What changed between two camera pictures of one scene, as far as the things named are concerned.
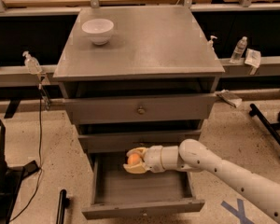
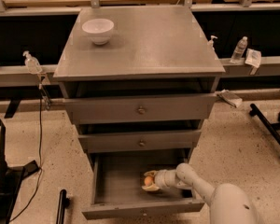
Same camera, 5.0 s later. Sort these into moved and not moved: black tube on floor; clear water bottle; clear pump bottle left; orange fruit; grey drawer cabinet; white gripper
Moved: orange fruit; white gripper
Not moved: clear water bottle; grey drawer cabinet; clear pump bottle left; black tube on floor
